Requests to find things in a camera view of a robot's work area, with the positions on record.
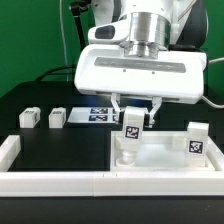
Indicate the white marker sheet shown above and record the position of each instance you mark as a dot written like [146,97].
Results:
[93,115]

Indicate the white square tabletop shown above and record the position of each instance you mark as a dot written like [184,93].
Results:
[159,151]

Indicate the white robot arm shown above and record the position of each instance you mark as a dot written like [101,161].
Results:
[146,11]

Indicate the white U-shaped obstacle fence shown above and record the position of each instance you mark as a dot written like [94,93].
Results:
[46,184]

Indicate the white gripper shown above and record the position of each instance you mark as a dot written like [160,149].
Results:
[135,61]

